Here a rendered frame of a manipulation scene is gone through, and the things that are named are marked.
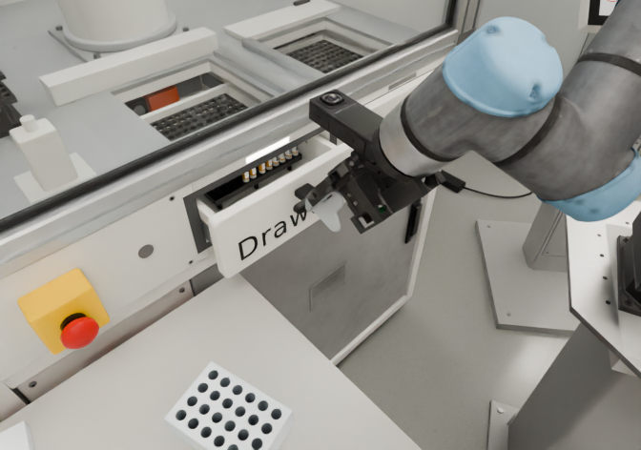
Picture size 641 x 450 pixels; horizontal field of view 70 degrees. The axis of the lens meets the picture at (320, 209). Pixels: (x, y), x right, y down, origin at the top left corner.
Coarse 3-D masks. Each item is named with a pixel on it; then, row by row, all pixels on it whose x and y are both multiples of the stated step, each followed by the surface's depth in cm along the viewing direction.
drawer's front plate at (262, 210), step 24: (312, 168) 66; (264, 192) 62; (288, 192) 64; (216, 216) 58; (240, 216) 60; (264, 216) 63; (288, 216) 67; (312, 216) 72; (216, 240) 59; (240, 240) 62; (240, 264) 65
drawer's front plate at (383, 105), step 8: (416, 80) 86; (400, 88) 83; (408, 88) 83; (384, 96) 81; (392, 96) 81; (400, 96) 82; (368, 104) 79; (376, 104) 79; (384, 104) 80; (392, 104) 82; (376, 112) 80; (384, 112) 81
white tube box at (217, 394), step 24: (192, 384) 55; (216, 384) 55; (240, 384) 55; (192, 408) 53; (216, 408) 53; (240, 408) 54; (264, 408) 56; (288, 408) 53; (192, 432) 51; (216, 432) 51; (240, 432) 52; (264, 432) 54; (288, 432) 55
